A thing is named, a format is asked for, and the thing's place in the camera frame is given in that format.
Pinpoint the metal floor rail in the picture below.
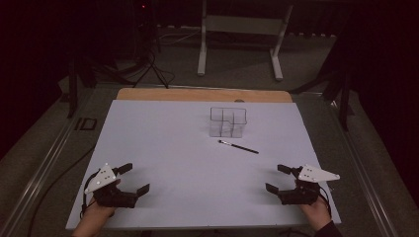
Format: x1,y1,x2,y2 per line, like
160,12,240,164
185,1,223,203
323,93,400,237
0,88,95,237

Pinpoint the black floor cable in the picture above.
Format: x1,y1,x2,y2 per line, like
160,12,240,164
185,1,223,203
27,143,97,237

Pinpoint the white metal stand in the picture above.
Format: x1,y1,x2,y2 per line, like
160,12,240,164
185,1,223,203
196,0,294,82

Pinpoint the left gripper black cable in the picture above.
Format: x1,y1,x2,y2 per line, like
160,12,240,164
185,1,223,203
80,173,97,219

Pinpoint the person's right hand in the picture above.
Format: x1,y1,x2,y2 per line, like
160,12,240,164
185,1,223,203
298,197,332,232

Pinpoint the wooden table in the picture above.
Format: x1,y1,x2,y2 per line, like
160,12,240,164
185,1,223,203
116,87,293,104

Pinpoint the clear acrylic organizer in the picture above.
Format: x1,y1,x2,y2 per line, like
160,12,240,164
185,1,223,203
209,106,248,139

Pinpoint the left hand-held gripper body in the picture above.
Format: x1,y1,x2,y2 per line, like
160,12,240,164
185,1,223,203
84,162,139,209

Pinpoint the person's left hand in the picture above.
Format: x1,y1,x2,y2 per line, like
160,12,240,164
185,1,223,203
80,200,117,230

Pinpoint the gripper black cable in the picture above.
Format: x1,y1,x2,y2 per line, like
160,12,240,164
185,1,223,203
317,185,333,216
80,173,97,219

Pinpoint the black makeup brush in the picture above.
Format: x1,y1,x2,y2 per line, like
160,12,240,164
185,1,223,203
217,139,260,155

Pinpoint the white table mat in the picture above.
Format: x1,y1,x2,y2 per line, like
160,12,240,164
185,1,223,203
65,99,342,231

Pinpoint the black stand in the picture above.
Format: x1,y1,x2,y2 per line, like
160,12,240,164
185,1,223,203
292,19,356,132

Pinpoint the black tripod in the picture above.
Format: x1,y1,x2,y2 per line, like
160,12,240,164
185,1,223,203
132,0,176,90

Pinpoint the white floor cable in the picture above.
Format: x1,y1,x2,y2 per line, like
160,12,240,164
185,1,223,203
157,29,203,47

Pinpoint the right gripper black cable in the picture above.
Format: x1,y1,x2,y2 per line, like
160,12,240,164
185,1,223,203
317,185,333,216

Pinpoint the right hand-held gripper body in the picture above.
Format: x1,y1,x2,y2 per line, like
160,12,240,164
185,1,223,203
278,164,342,206

